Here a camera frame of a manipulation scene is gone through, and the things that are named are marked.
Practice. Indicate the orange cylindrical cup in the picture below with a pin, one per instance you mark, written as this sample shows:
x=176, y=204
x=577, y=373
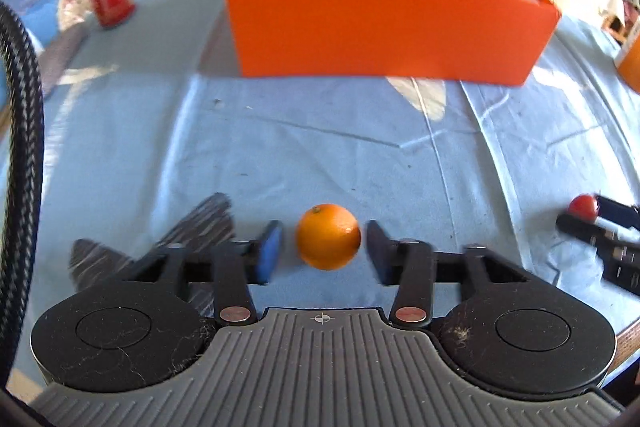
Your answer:
x=631, y=57

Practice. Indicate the orange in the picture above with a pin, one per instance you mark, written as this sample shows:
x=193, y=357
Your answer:
x=327, y=237

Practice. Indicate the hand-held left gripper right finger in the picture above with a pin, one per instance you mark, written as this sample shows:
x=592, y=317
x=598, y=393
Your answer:
x=380, y=252

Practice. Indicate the red cherry tomato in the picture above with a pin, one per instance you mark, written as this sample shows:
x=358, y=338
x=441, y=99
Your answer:
x=582, y=207

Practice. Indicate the orange cardboard box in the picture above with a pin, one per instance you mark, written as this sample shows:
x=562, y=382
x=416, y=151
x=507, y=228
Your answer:
x=375, y=27

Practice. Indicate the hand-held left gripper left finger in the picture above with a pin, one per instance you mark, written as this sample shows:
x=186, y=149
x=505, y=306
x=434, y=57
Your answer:
x=270, y=252

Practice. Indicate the light blue tablecloth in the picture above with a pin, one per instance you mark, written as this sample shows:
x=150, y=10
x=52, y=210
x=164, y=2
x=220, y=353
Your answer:
x=325, y=147

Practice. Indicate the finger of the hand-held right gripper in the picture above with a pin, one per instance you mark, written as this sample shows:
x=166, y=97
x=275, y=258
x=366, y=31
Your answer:
x=620, y=212
x=620, y=257

